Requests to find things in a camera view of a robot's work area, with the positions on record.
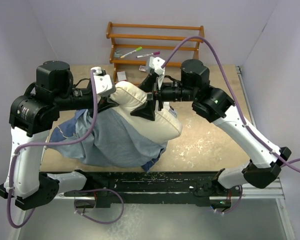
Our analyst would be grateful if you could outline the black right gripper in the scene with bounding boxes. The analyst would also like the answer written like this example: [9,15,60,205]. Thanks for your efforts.
[130,72,197,121]

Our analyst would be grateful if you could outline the cream white pillow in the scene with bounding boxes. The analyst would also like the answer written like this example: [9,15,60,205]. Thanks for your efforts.
[110,81,183,144]

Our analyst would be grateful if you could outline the blue printed pillowcase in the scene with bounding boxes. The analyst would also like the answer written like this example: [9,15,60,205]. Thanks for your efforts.
[50,109,168,172]

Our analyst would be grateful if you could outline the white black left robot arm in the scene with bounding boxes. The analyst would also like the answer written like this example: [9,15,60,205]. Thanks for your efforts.
[0,60,116,211]

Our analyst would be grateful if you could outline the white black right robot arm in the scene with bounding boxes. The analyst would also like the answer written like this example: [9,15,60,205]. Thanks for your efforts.
[130,57,292,196]

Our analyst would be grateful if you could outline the white red label card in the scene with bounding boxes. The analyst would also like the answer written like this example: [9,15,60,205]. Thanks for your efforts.
[139,65,146,72]

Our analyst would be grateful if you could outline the white red small box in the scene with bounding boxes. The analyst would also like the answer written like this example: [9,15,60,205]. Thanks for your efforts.
[116,71,127,82]

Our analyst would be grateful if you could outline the magenta cap marker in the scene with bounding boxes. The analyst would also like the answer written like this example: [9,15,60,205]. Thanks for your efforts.
[136,51,161,59]

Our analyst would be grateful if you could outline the green cap marker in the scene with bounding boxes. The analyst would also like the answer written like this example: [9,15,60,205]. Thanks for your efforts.
[120,46,143,59]

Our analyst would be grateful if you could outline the pale green small clips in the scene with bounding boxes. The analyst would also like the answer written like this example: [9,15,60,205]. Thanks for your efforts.
[114,50,122,57]

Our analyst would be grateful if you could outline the wooden slatted rack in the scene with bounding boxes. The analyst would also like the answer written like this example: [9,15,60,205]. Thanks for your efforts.
[106,21,205,82]

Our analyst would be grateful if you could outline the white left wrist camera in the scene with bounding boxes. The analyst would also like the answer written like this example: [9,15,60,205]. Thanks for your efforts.
[90,66,116,97]

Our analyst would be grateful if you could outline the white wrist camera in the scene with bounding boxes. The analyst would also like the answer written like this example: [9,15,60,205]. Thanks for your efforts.
[90,66,116,97]
[146,56,166,90]

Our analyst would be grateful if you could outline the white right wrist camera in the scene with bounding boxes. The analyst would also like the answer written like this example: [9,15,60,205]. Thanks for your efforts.
[146,56,166,90]

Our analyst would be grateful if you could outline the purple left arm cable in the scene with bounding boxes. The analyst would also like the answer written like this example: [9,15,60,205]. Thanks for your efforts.
[6,69,100,229]

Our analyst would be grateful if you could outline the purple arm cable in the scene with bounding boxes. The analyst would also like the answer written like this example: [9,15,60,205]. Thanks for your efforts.
[6,69,100,229]
[161,36,300,177]

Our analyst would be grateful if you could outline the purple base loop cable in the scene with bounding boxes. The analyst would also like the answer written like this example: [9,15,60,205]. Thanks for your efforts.
[73,189,125,225]

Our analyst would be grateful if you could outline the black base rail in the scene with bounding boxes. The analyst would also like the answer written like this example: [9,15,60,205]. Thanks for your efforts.
[63,171,243,209]

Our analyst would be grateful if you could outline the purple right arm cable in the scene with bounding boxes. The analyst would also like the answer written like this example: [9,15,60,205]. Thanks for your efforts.
[161,36,300,177]

